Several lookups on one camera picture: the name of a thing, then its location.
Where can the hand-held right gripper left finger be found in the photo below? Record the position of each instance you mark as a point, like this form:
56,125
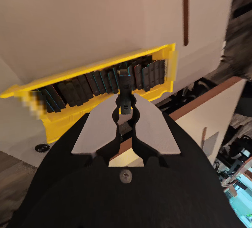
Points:
94,133

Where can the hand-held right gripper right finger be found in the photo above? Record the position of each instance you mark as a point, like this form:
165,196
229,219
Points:
157,133

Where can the yellow plastic bin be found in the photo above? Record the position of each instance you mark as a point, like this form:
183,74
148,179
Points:
59,123

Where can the row of black batteries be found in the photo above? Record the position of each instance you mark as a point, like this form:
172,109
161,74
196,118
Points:
94,82

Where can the black battery blue stripe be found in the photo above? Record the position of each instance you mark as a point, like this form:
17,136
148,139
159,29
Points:
125,90

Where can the wooden work table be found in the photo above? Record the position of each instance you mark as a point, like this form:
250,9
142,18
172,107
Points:
212,110

